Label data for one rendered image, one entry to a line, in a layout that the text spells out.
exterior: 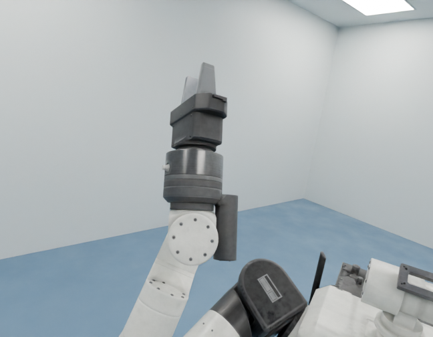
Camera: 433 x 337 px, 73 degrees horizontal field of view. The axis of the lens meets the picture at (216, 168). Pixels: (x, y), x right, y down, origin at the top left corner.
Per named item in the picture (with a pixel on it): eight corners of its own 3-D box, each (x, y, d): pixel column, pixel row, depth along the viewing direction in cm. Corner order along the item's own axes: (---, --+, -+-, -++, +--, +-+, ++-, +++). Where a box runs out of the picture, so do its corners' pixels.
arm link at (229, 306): (204, 323, 58) (247, 277, 66) (236, 361, 54) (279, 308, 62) (210, 303, 50) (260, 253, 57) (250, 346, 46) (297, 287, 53)
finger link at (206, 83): (215, 68, 46) (213, 105, 45) (197, 62, 45) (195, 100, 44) (220, 64, 45) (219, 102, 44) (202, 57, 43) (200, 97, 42)
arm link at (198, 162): (203, 123, 54) (200, 188, 52) (153, 111, 49) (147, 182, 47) (244, 101, 43) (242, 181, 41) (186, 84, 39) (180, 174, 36)
